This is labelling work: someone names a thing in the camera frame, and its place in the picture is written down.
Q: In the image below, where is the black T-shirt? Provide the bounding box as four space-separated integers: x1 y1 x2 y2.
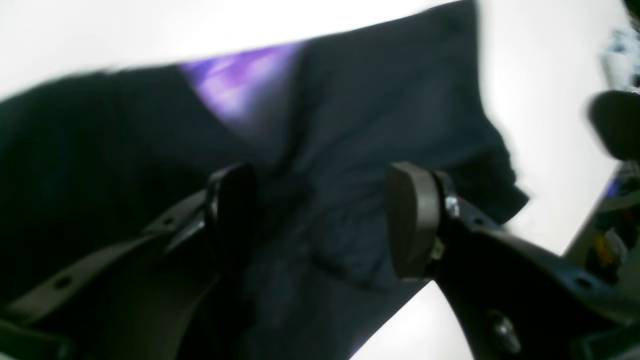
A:
0 0 529 360

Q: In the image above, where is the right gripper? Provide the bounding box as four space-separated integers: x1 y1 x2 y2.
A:
588 90 640 162

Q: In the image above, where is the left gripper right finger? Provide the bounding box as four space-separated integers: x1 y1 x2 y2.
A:
385 162 640 360

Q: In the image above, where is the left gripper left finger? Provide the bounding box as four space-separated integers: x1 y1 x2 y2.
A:
1 163 259 360

